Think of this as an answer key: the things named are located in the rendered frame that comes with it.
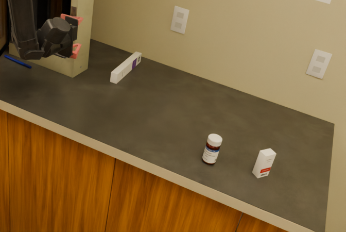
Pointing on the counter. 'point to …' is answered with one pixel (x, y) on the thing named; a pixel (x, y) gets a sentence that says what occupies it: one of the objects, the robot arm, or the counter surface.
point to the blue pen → (17, 61)
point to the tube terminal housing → (63, 65)
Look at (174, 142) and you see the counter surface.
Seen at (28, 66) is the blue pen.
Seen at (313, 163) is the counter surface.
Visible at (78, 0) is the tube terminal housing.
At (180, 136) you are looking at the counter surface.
